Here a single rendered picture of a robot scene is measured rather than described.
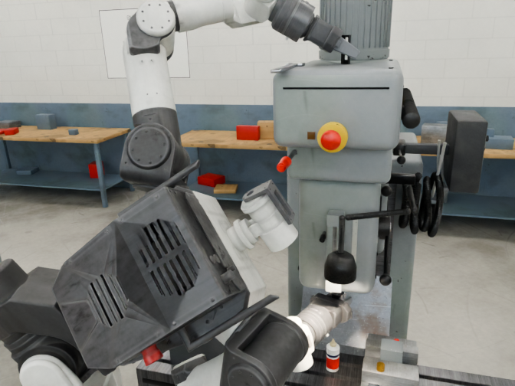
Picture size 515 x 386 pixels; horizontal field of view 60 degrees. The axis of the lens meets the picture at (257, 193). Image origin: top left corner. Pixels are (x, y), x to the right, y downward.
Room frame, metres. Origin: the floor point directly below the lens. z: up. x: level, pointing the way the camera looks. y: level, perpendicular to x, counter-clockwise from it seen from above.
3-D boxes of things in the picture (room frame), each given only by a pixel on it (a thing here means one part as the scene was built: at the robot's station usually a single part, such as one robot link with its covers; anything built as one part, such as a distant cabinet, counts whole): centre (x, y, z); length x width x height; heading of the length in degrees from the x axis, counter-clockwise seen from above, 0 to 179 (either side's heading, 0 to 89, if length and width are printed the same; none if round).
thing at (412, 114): (1.10, -0.37, 1.79); 0.45 x 0.04 x 0.04; 164
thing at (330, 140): (0.86, -0.15, 1.76); 0.04 x 0.03 x 0.04; 74
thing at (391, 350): (1.06, -0.37, 1.08); 0.06 x 0.05 x 0.06; 71
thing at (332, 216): (1.00, -0.19, 1.44); 0.04 x 0.04 x 0.21; 74
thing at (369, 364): (1.01, -0.35, 1.06); 0.15 x 0.06 x 0.04; 71
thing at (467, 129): (1.30, -0.63, 1.62); 0.20 x 0.09 x 0.21; 164
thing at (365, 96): (1.12, -0.22, 1.81); 0.47 x 0.26 x 0.16; 164
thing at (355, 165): (1.15, -0.23, 1.68); 0.34 x 0.24 x 0.10; 164
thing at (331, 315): (1.03, -0.16, 1.23); 0.13 x 0.12 x 0.10; 52
